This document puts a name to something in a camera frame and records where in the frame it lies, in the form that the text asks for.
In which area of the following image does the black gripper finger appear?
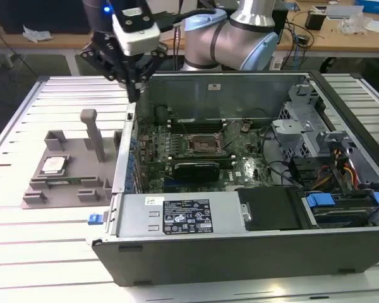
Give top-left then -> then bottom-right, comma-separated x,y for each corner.
135,49 -> 169,93
80,47 -> 137,104

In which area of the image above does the metal socket cover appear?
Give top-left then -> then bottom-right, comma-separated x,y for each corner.
219,121 -> 241,141

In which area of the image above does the silver CPU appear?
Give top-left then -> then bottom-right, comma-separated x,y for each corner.
41,156 -> 67,175

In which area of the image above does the CPU socket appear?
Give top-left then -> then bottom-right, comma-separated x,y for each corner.
188,133 -> 225,153

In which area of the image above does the RAM slot row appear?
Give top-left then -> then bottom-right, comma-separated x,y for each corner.
172,150 -> 233,160
169,117 -> 224,134

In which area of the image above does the crumpled white paper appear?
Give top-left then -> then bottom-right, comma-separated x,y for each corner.
21,24 -> 54,44

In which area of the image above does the grey parts rack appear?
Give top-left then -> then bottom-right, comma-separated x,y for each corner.
21,109 -> 123,211

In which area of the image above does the black monitor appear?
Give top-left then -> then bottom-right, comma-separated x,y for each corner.
0,0 -> 91,35

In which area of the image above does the black graphics card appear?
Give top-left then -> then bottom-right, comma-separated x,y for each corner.
169,157 -> 235,183

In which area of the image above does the white power adapter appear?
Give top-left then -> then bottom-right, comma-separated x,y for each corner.
269,56 -> 286,71

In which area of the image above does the green motherboard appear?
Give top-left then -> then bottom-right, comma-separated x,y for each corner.
135,122 -> 274,194

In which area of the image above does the silver power supply with label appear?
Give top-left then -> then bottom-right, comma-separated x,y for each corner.
116,193 -> 246,238

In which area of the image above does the metal drive cage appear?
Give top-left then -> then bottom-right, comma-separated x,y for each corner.
270,84 -> 325,160

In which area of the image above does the small black box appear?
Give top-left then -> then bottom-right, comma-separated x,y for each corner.
304,10 -> 327,32

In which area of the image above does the black plastic shroud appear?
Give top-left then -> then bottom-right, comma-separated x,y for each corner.
234,186 -> 304,232

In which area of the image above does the wooden desk with boxes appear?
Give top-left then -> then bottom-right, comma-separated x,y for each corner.
273,3 -> 379,59

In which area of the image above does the grey flat box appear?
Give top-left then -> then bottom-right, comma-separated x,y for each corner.
325,4 -> 364,21

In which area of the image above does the clear plastic bag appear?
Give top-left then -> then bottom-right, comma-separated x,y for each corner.
337,13 -> 373,36

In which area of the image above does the open black PC case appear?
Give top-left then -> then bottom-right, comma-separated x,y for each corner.
87,69 -> 379,287

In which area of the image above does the blue cardboard box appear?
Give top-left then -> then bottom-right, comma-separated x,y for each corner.
354,0 -> 379,15

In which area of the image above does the hard disk in blue carrier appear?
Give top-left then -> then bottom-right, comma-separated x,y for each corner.
302,191 -> 379,229

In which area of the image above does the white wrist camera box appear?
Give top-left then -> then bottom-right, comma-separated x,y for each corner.
111,6 -> 162,57

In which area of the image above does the yellow red wire bundle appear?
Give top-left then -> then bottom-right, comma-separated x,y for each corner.
332,148 -> 360,191

